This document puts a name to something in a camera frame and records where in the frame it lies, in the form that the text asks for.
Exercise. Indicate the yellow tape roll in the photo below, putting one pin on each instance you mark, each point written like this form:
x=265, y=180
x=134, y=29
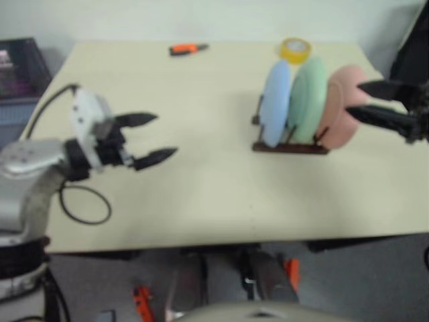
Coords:
x=296, y=55

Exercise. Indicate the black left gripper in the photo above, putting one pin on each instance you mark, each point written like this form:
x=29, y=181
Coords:
x=112, y=147

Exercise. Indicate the pink plate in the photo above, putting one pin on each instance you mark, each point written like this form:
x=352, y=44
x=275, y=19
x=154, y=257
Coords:
x=342, y=117

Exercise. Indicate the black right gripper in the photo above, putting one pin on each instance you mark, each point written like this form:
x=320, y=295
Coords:
x=419, y=114

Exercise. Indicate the orange black marker tool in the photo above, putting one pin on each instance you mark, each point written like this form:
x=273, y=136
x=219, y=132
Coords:
x=182, y=49

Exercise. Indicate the dark grey rounded shape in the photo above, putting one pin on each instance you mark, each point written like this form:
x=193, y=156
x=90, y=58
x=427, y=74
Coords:
x=268, y=275

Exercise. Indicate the black panel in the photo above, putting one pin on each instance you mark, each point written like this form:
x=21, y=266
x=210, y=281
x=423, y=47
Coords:
x=415, y=50

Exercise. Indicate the brown wooden dish rack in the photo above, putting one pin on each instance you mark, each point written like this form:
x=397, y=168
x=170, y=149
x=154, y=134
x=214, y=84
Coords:
x=288, y=148

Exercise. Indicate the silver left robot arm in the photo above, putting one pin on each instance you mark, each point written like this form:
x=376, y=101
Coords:
x=30, y=157

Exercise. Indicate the black crate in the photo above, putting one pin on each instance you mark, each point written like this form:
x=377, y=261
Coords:
x=23, y=67

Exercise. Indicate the orange and black clamp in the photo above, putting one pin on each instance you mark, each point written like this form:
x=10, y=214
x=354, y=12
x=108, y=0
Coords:
x=292, y=273
x=142, y=302

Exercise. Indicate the silver robot torso black band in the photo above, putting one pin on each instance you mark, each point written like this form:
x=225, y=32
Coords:
x=20, y=261

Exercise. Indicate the green plate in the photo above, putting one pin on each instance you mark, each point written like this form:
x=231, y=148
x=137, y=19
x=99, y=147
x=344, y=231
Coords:
x=308, y=100

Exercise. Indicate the beige rounded shell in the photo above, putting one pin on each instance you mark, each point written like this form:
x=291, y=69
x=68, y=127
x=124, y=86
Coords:
x=254, y=313

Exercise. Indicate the blue plate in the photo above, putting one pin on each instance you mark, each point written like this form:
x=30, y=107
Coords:
x=276, y=104

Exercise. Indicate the blue grey box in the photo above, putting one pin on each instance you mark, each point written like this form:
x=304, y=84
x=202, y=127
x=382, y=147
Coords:
x=15, y=120

